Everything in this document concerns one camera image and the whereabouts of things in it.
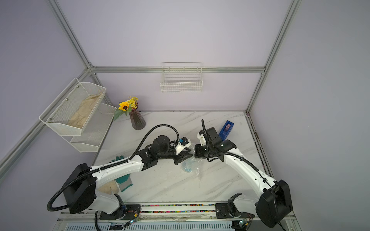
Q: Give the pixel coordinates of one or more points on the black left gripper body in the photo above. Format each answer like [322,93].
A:
[169,154]

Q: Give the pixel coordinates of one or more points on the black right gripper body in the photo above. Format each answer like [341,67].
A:
[204,151]

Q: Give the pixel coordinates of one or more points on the blue wine glass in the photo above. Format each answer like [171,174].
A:
[191,165]

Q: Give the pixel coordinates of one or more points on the clear bubble wrap sheet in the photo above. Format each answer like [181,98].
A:
[202,161]

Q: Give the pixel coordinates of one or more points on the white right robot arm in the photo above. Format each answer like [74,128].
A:
[273,202]

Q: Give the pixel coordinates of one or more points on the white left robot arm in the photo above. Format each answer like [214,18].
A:
[85,193]

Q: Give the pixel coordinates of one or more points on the blue tape dispenser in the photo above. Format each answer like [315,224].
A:
[224,134]

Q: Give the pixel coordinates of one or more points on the dark ribbed vase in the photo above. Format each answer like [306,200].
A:
[137,120]

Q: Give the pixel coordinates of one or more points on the green glove on table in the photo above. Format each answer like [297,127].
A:
[121,184]

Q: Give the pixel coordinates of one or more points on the yellow sunflower bouquet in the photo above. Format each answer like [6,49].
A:
[126,107]

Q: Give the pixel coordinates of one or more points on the beige glove on table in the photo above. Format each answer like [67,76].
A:
[110,188]

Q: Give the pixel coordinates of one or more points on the white mesh lower shelf bin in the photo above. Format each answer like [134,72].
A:
[95,131]

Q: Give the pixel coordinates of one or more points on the white mesh shelf bin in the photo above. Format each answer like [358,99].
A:
[95,131]
[57,115]

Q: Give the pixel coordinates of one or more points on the beige glove in bin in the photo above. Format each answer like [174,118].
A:
[81,116]

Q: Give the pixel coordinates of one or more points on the white mesh upper shelf bin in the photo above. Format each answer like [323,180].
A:
[57,115]

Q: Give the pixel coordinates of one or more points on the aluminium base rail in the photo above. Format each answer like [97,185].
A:
[187,216]

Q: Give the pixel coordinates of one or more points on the white wire wall basket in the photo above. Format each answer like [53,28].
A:
[179,77]

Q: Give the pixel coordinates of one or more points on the aluminium frame post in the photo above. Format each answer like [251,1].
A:
[293,8]

